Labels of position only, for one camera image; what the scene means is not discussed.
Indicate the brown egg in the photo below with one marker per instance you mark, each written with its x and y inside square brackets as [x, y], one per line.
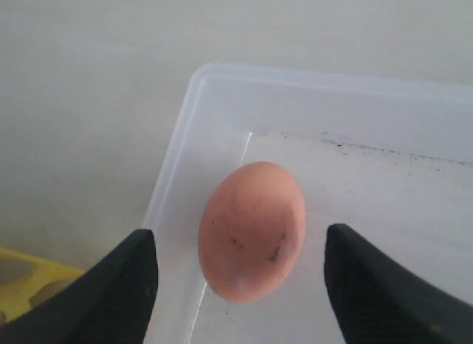
[251, 232]

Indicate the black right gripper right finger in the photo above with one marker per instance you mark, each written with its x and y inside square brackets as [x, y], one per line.
[377, 300]

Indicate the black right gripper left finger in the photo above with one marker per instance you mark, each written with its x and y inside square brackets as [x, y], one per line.
[111, 303]

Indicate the clear plastic box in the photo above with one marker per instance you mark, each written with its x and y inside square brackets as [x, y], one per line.
[392, 159]

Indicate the yellow plastic egg tray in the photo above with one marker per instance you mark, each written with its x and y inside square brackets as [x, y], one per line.
[28, 281]

